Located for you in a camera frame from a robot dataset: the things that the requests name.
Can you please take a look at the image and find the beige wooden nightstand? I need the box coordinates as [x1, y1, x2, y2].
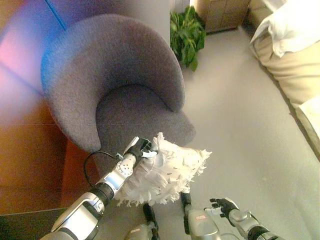
[197, 0, 252, 35]

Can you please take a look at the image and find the black right robot foot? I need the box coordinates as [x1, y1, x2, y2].
[180, 191, 194, 213]

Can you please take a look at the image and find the black robot foot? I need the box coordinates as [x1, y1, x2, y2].
[180, 191, 194, 213]
[142, 203, 157, 227]

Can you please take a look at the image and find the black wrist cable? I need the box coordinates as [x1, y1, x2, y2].
[83, 150, 124, 186]

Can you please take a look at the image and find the beige bed with white duvet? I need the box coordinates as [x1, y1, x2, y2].
[249, 24, 320, 162]

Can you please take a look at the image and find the grey fabric armchair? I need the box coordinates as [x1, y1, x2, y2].
[40, 13, 197, 157]

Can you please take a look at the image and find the white duvet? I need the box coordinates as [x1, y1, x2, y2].
[250, 0, 320, 59]

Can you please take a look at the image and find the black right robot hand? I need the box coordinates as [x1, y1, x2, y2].
[204, 197, 240, 221]

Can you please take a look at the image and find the green leafy potted plant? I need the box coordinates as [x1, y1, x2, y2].
[169, 5, 207, 73]

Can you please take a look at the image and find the white fringed pillow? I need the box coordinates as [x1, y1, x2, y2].
[113, 132, 213, 208]

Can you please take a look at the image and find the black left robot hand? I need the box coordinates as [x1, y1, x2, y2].
[123, 136, 160, 163]

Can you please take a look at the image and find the brown wooden wardrobe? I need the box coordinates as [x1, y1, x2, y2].
[0, 0, 101, 216]

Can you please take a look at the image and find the dark grey rug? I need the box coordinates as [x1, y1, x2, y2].
[0, 206, 66, 240]

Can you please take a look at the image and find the black left robot foot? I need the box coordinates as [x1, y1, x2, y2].
[142, 203, 157, 227]

